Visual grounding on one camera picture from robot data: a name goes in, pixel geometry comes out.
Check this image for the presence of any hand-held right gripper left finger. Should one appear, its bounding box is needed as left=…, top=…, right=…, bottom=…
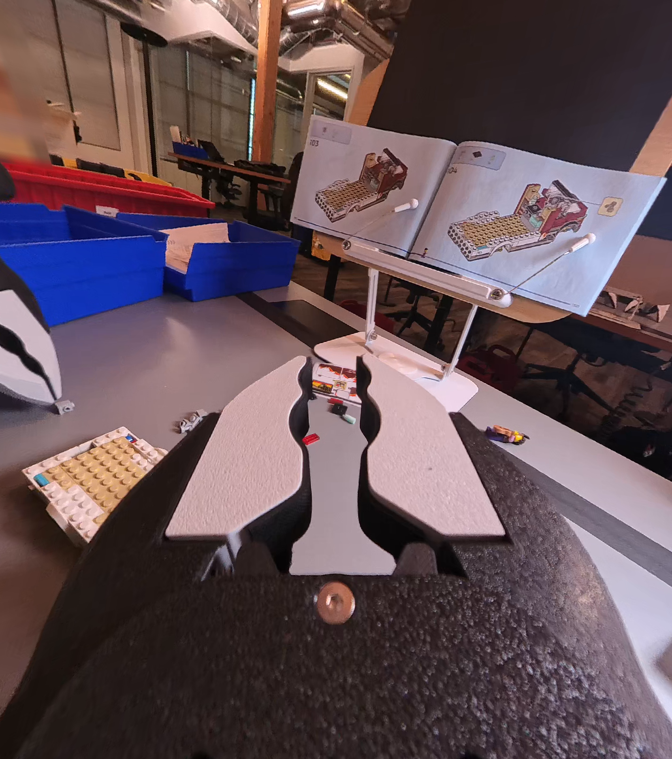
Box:
left=165, top=355, right=313, bottom=561

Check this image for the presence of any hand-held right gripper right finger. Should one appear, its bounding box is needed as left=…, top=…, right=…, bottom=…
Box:
left=356, top=354, right=507, bottom=540

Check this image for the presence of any toy brick truck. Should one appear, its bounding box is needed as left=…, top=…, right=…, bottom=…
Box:
left=22, top=426, right=169, bottom=546

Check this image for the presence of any instruction booklet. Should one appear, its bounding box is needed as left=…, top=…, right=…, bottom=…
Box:
left=290, top=115, right=666, bottom=318

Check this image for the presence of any sticker sheet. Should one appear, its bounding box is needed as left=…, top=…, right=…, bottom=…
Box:
left=312, top=363, right=361, bottom=405

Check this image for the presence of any red bin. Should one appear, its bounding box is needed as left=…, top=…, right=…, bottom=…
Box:
left=3, top=161, right=216, bottom=219

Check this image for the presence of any black office chair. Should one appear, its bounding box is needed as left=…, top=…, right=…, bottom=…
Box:
left=386, top=281, right=455, bottom=353

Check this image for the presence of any stack of white papers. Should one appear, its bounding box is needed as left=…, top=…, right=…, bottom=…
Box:
left=165, top=222, right=231, bottom=274

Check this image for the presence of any wooden table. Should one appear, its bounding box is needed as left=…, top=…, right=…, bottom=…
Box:
left=570, top=311, right=672, bottom=371

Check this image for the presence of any dark brown board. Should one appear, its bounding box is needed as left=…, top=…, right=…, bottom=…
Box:
left=365, top=0, right=672, bottom=174

